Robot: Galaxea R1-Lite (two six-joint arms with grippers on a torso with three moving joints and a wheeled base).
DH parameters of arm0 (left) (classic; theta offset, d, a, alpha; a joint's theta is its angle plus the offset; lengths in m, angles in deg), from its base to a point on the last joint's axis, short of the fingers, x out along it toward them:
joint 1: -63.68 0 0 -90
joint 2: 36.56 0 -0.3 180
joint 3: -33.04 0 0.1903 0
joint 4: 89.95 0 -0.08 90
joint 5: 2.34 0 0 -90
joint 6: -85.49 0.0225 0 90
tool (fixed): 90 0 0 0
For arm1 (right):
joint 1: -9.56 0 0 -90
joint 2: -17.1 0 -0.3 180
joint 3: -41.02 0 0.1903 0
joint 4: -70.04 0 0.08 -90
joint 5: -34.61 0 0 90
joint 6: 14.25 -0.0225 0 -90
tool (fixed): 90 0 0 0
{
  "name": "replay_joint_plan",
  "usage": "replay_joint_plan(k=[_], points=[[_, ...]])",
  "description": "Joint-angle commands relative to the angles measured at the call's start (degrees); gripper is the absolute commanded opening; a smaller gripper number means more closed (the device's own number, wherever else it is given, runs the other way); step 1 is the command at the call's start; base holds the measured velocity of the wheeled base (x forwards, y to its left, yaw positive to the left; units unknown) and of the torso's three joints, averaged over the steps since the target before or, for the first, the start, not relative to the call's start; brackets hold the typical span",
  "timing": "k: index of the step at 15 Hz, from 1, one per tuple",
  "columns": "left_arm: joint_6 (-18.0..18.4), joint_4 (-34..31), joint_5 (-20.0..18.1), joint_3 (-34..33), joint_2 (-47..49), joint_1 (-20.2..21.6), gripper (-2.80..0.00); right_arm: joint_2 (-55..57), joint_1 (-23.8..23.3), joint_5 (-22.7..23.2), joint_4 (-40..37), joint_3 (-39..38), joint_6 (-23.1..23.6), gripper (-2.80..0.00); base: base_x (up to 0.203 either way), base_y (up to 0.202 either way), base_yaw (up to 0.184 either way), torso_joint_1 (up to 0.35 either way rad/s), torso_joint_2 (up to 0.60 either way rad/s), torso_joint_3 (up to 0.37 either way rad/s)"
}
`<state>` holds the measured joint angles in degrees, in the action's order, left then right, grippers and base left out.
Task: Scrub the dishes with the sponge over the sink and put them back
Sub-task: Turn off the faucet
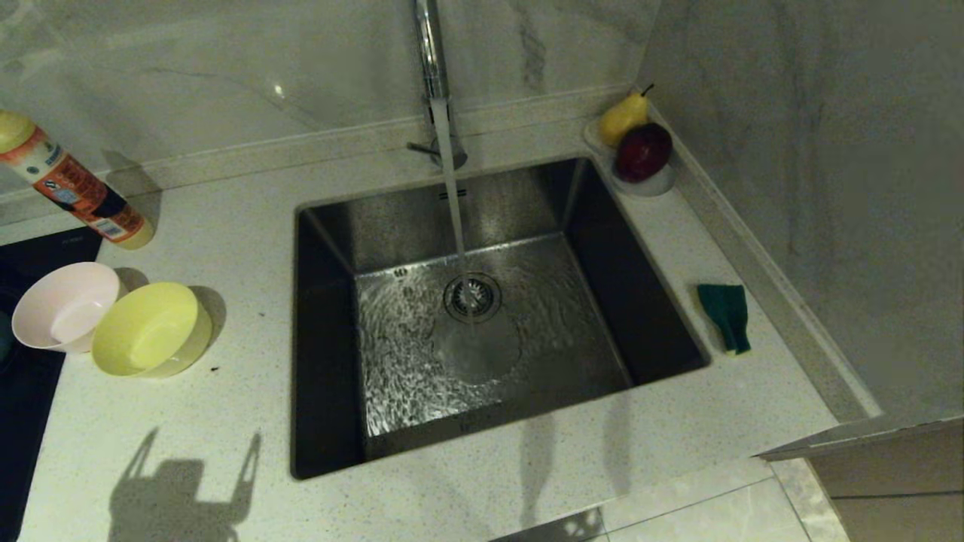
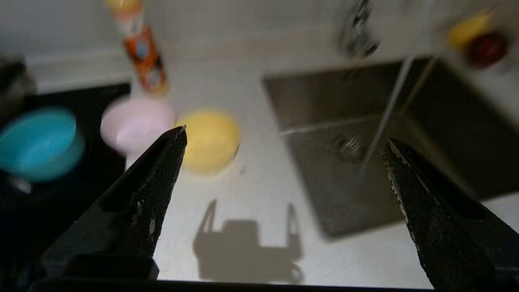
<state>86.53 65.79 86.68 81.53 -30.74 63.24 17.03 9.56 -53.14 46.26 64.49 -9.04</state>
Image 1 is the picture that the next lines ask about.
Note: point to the yellow pear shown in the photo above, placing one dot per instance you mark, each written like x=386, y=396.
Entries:
x=623, y=119

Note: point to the black induction cooktop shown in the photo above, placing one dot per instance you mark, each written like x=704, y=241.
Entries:
x=22, y=452

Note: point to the pink plastic bowl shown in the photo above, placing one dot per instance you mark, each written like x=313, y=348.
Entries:
x=60, y=309

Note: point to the stainless steel sink basin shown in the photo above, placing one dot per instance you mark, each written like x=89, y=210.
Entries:
x=602, y=301

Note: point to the green and yellow sponge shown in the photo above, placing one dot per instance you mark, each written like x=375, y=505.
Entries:
x=727, y=309

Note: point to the blue plastic bowl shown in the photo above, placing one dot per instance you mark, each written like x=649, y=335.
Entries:
x=4, y=335

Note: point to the dark red apple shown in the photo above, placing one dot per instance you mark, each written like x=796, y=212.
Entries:
x=644, y=150

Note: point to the yellow plastic bowl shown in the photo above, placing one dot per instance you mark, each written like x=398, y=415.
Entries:
x=151, y=331

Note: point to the running tap water stream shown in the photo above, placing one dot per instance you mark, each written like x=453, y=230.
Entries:
x=450, y=196

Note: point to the orange label detergent bottle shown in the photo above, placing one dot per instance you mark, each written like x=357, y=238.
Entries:
x=75, y=192

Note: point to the metal sink drain strainer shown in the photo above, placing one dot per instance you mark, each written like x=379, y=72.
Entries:
x=486, y=301

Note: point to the chrome kitchen faucet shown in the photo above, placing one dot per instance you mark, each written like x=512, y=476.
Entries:
x=428, y=53

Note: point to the small white dish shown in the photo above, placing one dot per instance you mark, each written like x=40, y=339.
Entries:
x=654, y=187

